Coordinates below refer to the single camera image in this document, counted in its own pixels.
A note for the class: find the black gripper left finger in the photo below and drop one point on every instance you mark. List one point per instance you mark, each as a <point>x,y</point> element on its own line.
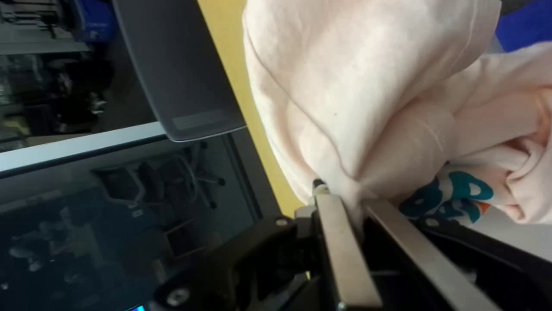
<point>354,287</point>

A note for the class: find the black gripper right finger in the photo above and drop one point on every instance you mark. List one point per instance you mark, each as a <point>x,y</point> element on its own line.
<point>437,268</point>

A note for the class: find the light pink printed garment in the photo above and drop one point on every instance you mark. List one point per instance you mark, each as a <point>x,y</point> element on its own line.
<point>404,101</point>

